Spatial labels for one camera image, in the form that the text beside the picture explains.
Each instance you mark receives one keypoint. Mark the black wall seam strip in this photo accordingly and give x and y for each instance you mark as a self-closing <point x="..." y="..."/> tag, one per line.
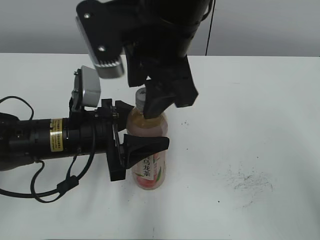
<point x="210" y="26"/>

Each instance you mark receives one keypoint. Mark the grey bottle cap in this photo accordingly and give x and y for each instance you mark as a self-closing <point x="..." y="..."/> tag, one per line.
<point x="140" y="98"/>

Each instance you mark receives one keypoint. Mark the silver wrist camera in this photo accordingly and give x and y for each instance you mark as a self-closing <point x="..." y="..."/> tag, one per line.
<point x="104" y="48"/>
<point x="87" y="89"/>

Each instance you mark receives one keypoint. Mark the oolong tea bottle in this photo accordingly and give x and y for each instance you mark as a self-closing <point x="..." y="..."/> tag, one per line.
<point x="149" y="173"/>

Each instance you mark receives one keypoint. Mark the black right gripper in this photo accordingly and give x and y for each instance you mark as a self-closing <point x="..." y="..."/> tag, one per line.
<point x="151" y="32"/>

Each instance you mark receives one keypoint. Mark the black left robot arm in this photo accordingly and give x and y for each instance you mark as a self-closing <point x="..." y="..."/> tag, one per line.
<point x="23" y="142"/>

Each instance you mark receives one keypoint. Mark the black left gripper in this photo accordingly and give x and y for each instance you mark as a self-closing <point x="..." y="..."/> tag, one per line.
<point x="97" y="131"/>

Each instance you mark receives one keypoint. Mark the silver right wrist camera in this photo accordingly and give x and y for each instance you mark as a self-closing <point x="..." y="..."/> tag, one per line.
<point x="104" y="48"/>

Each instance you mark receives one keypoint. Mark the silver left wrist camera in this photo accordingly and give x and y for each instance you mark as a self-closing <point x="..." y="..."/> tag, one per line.
<point x="87" y="89"/>

